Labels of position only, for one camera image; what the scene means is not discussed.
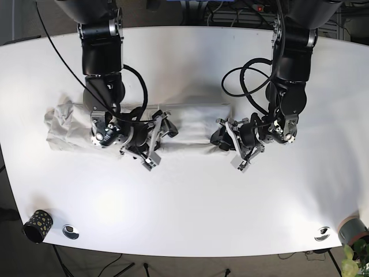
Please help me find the left silver table grommet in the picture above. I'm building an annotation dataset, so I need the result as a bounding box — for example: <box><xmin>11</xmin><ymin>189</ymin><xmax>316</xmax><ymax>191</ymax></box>
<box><xmin>62</xmin><ymin>224</ymin><xmax>80</xmax><ymax>240</ymax></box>

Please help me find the silver table grommet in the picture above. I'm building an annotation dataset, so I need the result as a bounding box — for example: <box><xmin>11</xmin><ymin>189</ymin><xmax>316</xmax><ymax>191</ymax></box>
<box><xmin>314</xmin><ymin>226</ymin><xmax>332</xmax><ymax>242</ymax></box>
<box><xmin>62</xmin><ymin>224</ymin><xmax>80</xmax><ymax>240</ymax></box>

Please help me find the grey plant pot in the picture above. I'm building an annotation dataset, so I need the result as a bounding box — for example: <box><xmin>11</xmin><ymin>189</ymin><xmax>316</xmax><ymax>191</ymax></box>
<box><xmin>337</xmin><ymin>216</ymin><xmax>368</xmax><ymax>246</ymax></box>

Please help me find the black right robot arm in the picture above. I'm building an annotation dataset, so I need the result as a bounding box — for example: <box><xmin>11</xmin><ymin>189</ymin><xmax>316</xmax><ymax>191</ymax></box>
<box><xmin>57</xmin><ymin>1</ymin><xmax>178</xmax><ymax>170</ymax></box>

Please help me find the white graphic print T-shirt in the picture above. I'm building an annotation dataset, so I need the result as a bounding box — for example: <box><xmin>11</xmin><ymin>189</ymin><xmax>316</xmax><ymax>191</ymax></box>
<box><xmin>44</xmin><ymin>100</ymin><xmax>231</xmax><ymax>158</ymax></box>

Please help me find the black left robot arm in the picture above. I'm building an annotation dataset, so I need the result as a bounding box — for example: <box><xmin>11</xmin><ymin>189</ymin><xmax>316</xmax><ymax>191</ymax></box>
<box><xmin>210</xmin><ymin>1</ymin><xmax>342</xmax><ymax>172</ymax></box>

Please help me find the black dotted cup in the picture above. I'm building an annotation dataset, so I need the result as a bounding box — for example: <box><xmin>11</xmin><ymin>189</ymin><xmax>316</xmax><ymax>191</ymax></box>
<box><xmin>22</xmin><ymin>209</ymin><xmax>54</xmax><ymax>244</ymax></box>

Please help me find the right silver table grommet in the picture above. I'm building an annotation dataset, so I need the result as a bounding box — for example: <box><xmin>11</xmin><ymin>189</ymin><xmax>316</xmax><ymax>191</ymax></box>
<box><xmin>314</xmin><ymin>226</ymin><xmax>332</xmax><ymax>242</ymax></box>

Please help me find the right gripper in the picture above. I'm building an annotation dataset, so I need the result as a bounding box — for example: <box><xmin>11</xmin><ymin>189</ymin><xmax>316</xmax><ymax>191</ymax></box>
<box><xmin>120</xmin><ymin>113</ymin><xmax>178</xmax><ymax>171</ymax></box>

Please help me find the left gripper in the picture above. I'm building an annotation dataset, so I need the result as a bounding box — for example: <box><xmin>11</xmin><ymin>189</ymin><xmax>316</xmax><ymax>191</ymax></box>
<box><xmin>210</xmin><ymin>118</ymin><xmax>265</xmax><ymax>173</ymax></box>

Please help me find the green potted plant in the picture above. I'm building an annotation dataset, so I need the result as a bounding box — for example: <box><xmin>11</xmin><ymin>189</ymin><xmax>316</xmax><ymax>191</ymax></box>
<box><xmin>341</xmin><ymin>238</ymin><xmax>368</xmax><ymax>277</ymax></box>

